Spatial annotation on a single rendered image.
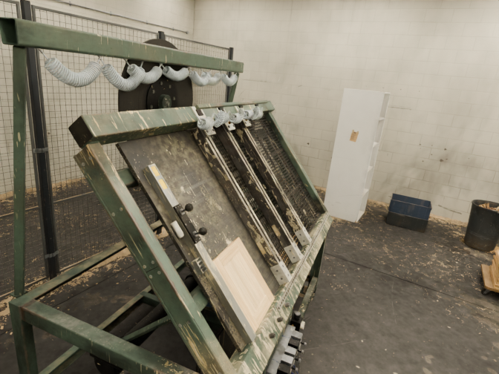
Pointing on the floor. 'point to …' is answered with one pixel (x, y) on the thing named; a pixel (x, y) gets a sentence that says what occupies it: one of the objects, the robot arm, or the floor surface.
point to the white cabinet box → (355, 152)
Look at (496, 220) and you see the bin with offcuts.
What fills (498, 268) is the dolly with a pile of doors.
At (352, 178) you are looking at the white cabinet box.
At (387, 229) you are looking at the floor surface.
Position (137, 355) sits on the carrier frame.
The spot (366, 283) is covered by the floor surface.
